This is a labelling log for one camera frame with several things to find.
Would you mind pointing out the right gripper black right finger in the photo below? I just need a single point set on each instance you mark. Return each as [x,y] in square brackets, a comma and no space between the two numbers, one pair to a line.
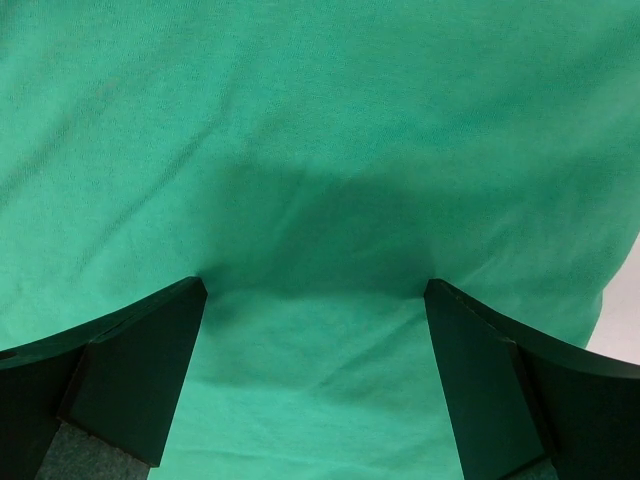
[525,405]

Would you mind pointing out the green tank top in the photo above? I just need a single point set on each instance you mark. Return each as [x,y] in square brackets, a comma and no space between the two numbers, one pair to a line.
[316,163]

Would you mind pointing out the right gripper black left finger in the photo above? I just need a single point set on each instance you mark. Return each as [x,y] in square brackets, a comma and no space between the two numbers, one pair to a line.
[97,401]

